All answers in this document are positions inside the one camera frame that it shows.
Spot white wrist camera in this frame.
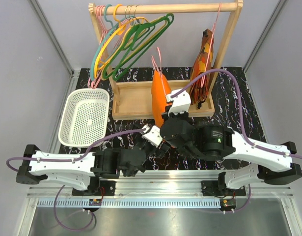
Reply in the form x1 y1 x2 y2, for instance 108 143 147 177
142 124 163 148
165 90 191 115

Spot white slotted cable duct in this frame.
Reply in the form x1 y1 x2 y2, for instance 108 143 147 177
37 198 221 208

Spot green velvet hanger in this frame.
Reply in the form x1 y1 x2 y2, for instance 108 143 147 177
101 13 174 81
112 13 174 82

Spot pink wire hanger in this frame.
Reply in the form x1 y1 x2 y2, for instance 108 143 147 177
151 47 166 96
199 2 222 88

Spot camouflage patterned trousers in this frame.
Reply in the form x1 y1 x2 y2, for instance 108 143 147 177
190 29 214 109

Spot wooden clothes rack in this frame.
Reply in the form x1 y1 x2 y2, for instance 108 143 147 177
101 0 243 120

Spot teal plastic hanger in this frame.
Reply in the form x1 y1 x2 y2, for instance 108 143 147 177
89 4 135 83

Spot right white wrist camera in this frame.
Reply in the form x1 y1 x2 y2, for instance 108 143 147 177
165 90 191 115

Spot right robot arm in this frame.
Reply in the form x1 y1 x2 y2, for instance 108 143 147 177
160 112 302 195

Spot white perforated plastic basket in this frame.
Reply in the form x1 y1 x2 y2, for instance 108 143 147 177
58 88 110 148

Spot orange trousers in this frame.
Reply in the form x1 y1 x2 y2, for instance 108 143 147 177
151 70 171 128

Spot pink wire hangers left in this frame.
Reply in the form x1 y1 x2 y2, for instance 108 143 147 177
88 3 107 89

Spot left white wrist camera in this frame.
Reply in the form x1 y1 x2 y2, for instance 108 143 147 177
142 124 163 148

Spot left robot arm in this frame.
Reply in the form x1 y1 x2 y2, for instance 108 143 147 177
16 141 165 195

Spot yellow plastic hanger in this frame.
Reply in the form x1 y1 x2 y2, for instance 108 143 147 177
94 4 149 76

